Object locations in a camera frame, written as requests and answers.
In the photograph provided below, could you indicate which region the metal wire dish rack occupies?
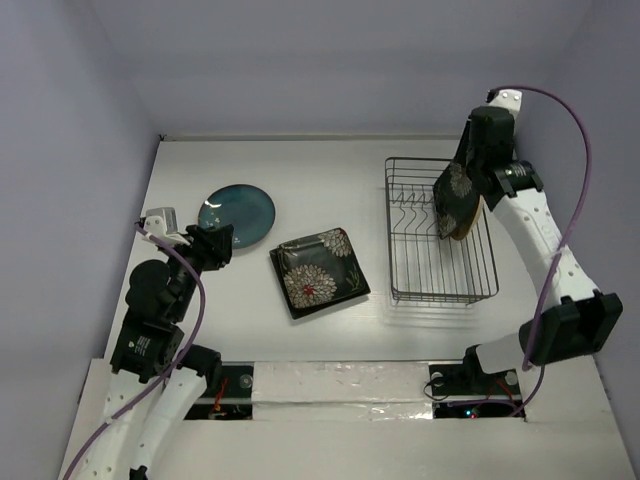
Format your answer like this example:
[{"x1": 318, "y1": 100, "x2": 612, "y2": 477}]
[{"x1": 385, "y1": 157, "x2": 499, "y2": 305}]

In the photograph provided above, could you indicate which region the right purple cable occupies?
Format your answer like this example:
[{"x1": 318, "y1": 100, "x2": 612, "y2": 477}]
[{"x1": 492, "y1": 85, "x2": 596, "y2": 419}]

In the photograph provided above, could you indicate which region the square black floral plate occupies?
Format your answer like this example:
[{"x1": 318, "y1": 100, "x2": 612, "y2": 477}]
[
  {"x1": 433, "y1": 161, "x2": 480, "y2": 239},
  {"x1": 276, "y1": 226, "x2": 362, "y2": 309}
]

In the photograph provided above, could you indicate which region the round teal blue plate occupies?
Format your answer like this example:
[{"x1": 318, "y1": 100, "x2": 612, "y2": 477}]
[{"x1": 197, "y1": 184, "x2": 276, "y2": 249}]

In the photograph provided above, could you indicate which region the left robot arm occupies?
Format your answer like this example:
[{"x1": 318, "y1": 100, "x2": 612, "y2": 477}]
[{"x1": 62, "y1": 214, "x2": 234, "y2": 479}]

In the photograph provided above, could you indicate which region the round tan bird plate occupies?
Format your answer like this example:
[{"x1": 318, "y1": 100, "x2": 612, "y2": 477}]
[{"x1": 451, "y1": 196, "x2": 484, "y2": 241}]

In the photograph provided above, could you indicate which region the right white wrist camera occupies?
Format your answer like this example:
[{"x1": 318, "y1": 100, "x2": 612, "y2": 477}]
[{"x1": 486, "y1": 89, "x2": 523, "y2": 118}]

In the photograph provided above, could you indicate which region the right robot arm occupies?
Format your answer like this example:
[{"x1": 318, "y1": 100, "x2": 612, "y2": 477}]
[{"x1": 460, "y1": 106, "x2": 623, "y2": 392}]

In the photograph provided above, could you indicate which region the square green glazed plate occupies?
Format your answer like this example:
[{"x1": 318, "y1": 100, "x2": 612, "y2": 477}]
[{"x1": 268, "y1": 247, "x2": 372, "y2": 322}]

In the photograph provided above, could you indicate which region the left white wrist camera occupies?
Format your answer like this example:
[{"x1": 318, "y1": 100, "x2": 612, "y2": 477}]
[{"x1": 137, "y1": 207, "x2": 189, "y2": 247}]

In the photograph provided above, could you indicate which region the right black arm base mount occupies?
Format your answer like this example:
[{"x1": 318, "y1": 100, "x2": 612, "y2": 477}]
[{"x1": 423, "y1": 363, "x2": 524, "y2": 420}]

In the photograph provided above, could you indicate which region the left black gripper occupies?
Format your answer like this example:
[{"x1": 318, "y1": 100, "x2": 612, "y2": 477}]
[{"x1": 161, "y1": 222, "x2": 233, "y2": 319}]

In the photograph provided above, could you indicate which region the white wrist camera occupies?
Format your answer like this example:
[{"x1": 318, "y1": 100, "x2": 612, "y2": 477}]
[
  {"x1": 486, "y1": 89, "x2": 523, "y2": 118},
  {"x1": 137, "y1": 207, "x2": 189, "y2": 247}
]

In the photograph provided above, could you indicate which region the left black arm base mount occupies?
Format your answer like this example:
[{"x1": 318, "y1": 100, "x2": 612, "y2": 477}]
[{"x1": 185, "y1": 363, "x2": 254, "y2": 421}]

